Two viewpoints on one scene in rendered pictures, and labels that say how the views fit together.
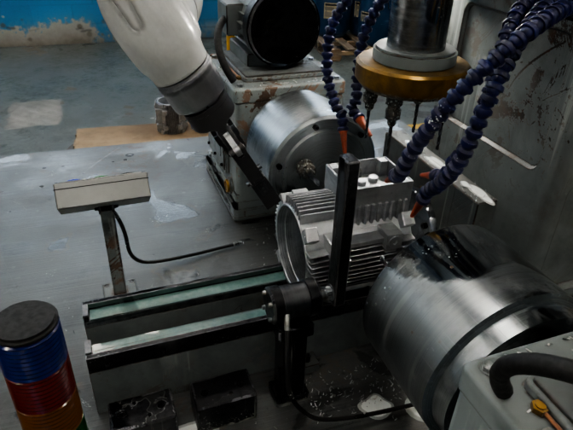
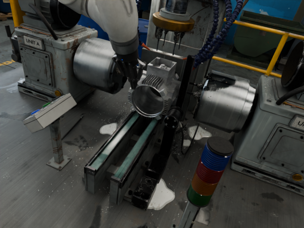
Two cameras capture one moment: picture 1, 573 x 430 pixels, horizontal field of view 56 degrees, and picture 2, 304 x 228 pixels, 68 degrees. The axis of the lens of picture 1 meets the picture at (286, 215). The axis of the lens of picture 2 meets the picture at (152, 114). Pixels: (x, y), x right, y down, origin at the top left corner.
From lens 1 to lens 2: 0.70 m
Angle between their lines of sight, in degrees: 44
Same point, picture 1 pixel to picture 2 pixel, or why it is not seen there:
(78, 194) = (48, 116)
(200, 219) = not seen: hidden behind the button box
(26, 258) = not seen: outside the picture
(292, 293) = (177, 113)
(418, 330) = (229, 103)
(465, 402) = (263, 112)
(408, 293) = (219, 95)
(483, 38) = not seen: hidden behind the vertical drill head
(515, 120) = (190, 35)
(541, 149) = (202, 42)
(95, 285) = (41, 166)
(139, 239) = (32, 136)
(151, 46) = (132, 21)
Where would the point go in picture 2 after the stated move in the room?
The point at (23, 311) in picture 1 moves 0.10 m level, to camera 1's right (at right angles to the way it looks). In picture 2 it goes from (215, 142) to (235, 125)
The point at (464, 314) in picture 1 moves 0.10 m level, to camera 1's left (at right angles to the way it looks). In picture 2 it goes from (241, 92) to (230, 100)
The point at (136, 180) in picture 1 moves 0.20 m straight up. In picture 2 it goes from (68, 98) to (64, 43)
